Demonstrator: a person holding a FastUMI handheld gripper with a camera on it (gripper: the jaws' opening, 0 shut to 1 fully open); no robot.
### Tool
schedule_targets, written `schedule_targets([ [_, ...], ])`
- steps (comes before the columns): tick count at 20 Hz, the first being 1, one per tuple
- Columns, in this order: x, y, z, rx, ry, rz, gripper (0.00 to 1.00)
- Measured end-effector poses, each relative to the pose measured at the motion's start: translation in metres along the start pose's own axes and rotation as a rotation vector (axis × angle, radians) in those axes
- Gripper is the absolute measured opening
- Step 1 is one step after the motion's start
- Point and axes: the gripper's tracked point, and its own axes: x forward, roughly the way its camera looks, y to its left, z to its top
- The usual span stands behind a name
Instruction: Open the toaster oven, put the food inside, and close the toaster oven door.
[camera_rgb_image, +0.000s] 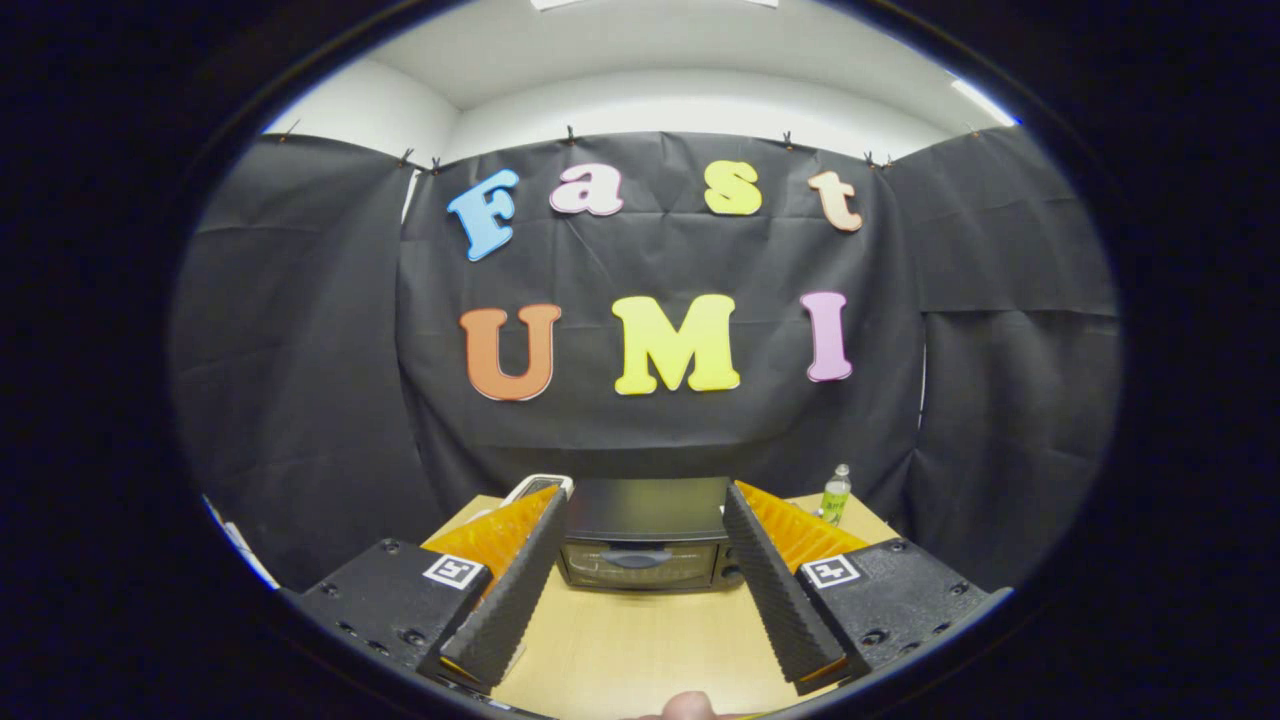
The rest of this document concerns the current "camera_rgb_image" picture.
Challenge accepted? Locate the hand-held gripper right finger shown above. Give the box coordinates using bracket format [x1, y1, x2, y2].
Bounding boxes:
[722, 481, 1011, 691]

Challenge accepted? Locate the black toaster oven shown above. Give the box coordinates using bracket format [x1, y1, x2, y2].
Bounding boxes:
[556, 477, 746, 593]

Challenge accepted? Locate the white pop-up toaster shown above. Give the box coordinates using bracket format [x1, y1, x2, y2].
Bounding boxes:
[500, 474, 574, 506]

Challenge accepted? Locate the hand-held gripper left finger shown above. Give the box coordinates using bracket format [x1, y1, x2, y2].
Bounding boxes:
[283, 484, 569, 693]

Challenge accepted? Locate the green label plastic bottle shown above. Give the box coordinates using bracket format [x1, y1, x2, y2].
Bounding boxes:
[820, 464, 853, 528]

